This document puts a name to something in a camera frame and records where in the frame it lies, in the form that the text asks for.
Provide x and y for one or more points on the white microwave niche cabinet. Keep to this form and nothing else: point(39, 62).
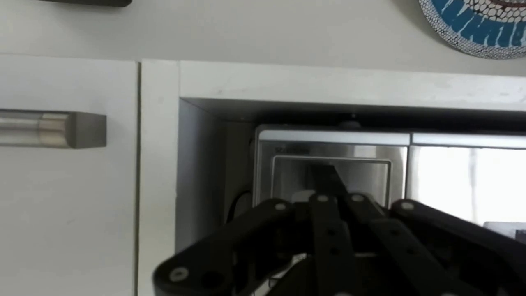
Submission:
point(329, 82)

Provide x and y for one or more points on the stainless steel microwave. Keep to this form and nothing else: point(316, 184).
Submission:
point(329, 149)
point(465, 174)

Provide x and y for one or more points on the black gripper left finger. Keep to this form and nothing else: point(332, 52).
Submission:
point(240, 240)

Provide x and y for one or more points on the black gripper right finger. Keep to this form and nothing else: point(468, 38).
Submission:
point(427, 246)

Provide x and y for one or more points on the blue white decorative plate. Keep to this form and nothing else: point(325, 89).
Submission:
point(477, 24)

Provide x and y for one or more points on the narrow white cabinet door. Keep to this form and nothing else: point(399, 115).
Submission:
point(66, 218)

